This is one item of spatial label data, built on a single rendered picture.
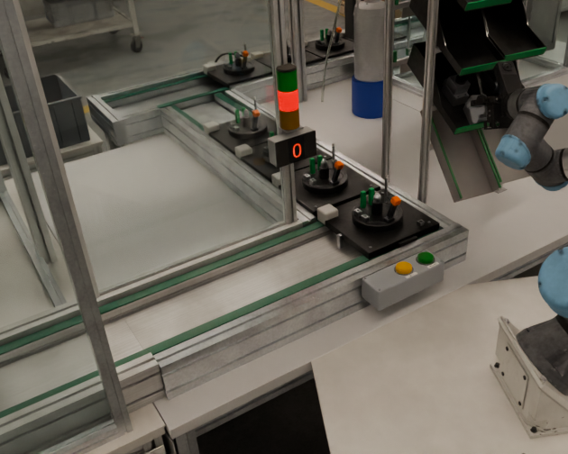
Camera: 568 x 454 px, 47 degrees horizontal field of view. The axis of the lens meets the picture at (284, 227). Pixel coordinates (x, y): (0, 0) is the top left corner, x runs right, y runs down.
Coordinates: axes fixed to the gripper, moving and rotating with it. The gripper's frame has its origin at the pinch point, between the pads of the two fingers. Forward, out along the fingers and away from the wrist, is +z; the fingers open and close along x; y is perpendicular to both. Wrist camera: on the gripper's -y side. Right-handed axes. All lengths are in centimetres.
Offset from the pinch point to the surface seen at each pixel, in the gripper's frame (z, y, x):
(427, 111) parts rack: 6.7, 1.0, -11.6
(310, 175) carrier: 33, 17, -39
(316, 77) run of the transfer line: 129, -22, -11
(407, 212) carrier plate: 9.9, 28.3, -17.6
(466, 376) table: -32, 61, -22
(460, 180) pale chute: 9.0, 20.8, -2.0
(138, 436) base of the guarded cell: -28, 65, -94
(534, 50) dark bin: -3.2, -12.2, 14.3
